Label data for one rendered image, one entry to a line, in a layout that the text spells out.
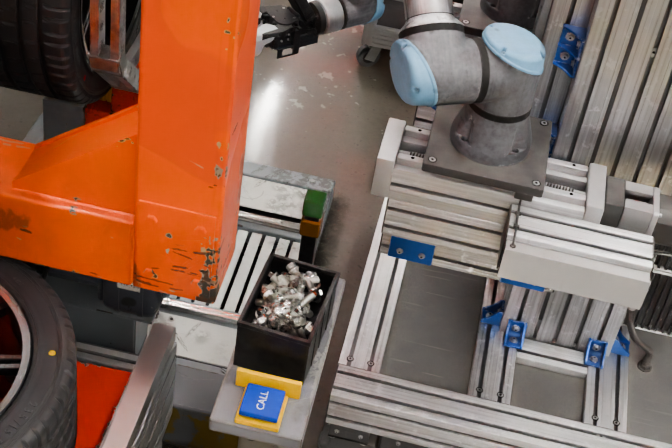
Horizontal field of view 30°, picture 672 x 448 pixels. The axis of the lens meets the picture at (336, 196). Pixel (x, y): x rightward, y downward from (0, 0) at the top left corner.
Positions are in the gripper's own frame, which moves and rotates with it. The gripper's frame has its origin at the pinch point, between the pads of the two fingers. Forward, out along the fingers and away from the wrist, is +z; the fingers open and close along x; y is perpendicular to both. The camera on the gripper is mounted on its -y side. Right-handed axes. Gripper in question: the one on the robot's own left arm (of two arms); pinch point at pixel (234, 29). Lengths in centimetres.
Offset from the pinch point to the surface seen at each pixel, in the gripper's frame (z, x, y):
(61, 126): 20, 37, 44
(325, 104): -76, 62, 83
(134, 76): 13.5, 15.8, 17.6
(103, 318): 31, -6, 62
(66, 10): 31.1, 10.4, -6.1
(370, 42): -97, 71, 72
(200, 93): 28.8, -35.3, -16.3
